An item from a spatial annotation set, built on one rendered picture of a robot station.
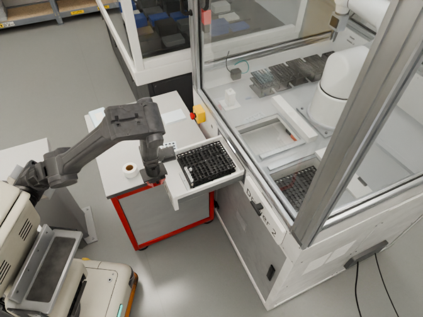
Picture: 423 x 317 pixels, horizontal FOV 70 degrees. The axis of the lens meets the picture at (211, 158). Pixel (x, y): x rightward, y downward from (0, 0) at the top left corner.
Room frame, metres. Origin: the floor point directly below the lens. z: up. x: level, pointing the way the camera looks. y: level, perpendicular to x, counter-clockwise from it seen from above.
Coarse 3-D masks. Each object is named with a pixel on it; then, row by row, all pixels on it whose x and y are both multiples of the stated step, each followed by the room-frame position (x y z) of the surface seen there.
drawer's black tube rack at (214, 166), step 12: (216, 144) 0.98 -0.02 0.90; (192, 156) 0.93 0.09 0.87; (204, 156) 0.90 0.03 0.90; (216, 156) 0.90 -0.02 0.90; (228, 156) 0.90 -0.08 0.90; (192, 168) 0.83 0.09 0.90; (204, 168) 0.84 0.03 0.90; (216, 168) 0.83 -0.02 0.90; (228, 168) 0.83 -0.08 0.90; (204, 180) 0.79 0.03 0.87
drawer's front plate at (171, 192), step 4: (164, 180) 0.76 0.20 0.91; (168, 180) 0.75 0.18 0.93; (164, 184) 0.78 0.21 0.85; (168, 184) 0.73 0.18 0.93; (168, 188) 0.71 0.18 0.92; (172, 188) 0.71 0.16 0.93; (168, 192) 0.73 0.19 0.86; (172, 192) 0.68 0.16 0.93; (172, 196) 0.67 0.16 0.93; (176, 196) 0.67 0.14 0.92; (172, 200) 0.67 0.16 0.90; (176, 200) 0.67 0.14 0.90; (172, 204) 0.69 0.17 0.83; (176, 204) 0.67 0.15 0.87; (176, 208) 0.66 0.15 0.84
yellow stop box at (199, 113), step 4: (200, 104) 1.26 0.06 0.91; (196, 108) 1.23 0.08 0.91; (200, 108) 1.23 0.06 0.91; (196, 112) 1.20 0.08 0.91; (200, 112) 1.20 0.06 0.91; (204, 112) 1.20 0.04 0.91; (196, 116) 1.20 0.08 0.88; (200, 116) 1.19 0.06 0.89; (204, 116) 1.20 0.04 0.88; (196, 120) 1.20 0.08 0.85; (200, 120) 1.19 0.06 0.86; (204, 120) 1.20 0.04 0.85
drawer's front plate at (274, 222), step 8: (248, 176) 0.77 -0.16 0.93; (248, 184) 0.74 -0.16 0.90; (248, 192) 0.73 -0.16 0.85; (256, 192) 0.69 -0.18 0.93; (256, 200) 0.68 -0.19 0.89; (264, 200) 0.65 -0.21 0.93; (264, 208) 0.62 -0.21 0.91; (272, 216) 0.58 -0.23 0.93; (264, 224) 0.60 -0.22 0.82; (272, 224) 0.56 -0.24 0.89; (280, 224) 0.54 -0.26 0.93; (280, 232) 0.52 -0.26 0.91; (280, 240) 0.51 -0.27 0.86
